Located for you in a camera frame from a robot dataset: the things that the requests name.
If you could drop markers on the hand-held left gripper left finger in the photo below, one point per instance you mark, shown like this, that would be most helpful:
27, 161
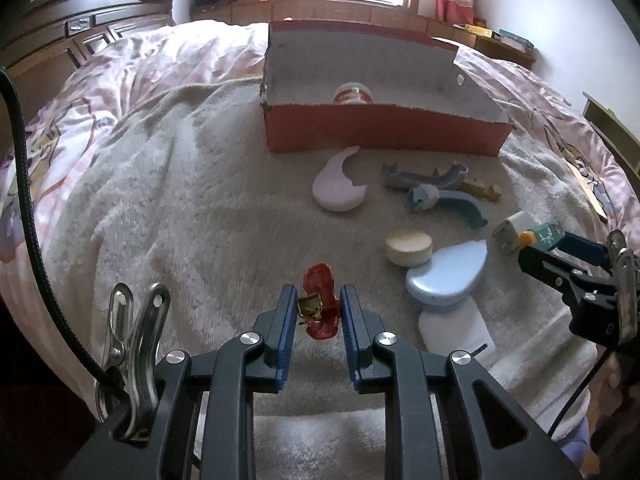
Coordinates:
287, 340

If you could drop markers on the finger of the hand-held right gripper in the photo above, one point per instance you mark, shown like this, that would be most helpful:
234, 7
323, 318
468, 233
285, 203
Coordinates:
545, 266
582, 249

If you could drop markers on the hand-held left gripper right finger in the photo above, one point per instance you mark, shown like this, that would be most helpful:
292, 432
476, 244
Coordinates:
351, 340

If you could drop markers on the teal tube with orange cap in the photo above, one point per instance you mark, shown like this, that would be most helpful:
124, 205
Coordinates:
545, 235

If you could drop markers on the red toy car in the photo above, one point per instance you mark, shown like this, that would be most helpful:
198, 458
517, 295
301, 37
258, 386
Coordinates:
322, 285

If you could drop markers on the light blue teardrop foam piece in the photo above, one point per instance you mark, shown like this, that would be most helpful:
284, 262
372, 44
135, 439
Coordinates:
447, 272

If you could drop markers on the white plastic case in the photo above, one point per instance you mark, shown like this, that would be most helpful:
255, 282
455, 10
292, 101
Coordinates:
452, 332

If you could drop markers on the red cardboard box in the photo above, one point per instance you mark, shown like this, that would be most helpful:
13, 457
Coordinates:
380, 125

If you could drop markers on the white charger plug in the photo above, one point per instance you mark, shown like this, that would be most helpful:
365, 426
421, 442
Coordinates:
515, 227

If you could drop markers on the flat wooden strip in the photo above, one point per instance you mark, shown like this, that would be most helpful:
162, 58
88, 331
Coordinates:
592, 195

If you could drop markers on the notched wooden block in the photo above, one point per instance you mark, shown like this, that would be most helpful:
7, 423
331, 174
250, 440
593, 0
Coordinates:
482, 191

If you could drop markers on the blue toy track piece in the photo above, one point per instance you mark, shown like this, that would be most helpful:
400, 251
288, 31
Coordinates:
462, 207

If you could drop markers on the round cream disc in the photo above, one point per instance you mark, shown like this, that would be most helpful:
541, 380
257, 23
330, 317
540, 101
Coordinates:
407, 249

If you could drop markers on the pale wooden shelf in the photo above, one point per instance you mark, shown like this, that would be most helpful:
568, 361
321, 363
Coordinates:
615, 130

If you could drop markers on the lilac cloth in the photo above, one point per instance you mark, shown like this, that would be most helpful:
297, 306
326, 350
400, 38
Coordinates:
577, 440

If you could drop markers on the pink foam piece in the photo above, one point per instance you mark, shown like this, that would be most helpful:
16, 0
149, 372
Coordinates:
336, 187

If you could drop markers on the grey toy track piece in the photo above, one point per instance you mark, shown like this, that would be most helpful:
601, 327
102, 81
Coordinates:
417, 177

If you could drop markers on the beige fleece blanket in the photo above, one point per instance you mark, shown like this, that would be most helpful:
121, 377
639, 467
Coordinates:
190, 200

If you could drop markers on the small glass jar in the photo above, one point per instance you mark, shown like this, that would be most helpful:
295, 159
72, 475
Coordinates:
352, 94

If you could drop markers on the pink printed quilt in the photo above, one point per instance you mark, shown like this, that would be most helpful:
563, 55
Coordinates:
165, 55

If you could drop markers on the wooden window ledge cabinet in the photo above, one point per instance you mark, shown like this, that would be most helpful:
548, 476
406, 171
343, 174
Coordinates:
320, 12

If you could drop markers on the dark wooden headboard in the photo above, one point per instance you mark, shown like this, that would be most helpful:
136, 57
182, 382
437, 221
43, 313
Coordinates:
65, 25

